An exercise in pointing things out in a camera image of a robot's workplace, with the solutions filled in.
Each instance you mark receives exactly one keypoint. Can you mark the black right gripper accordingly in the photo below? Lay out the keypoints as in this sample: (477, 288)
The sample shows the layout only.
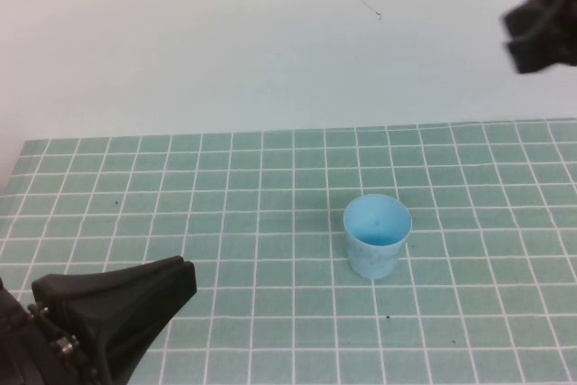
(569, 15)

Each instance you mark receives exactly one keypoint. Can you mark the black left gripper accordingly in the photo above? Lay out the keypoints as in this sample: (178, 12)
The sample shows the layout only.
(27, 349)

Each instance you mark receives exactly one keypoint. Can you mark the light blue plastic cup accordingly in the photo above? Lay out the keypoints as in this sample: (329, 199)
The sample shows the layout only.
(376, 241)

